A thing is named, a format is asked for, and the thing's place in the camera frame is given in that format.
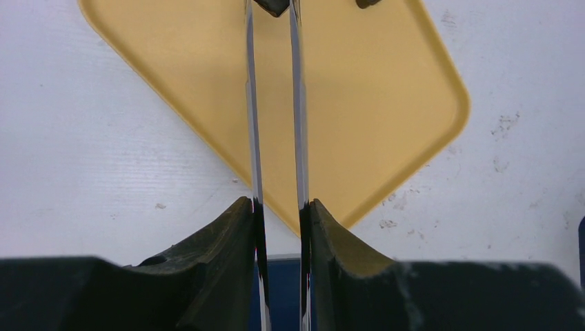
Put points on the blue chocolate box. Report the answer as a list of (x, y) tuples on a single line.
[(581, 252)]

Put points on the yellow tray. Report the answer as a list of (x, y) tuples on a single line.
[(383, 96)]

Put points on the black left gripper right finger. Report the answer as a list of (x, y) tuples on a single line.
[(359, 288)]

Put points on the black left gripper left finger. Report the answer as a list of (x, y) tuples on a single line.
[(204, 282)]

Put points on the blue box lid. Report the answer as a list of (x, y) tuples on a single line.
[(284, 294)]

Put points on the metal tweezers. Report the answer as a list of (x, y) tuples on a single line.
[(301, 166)]

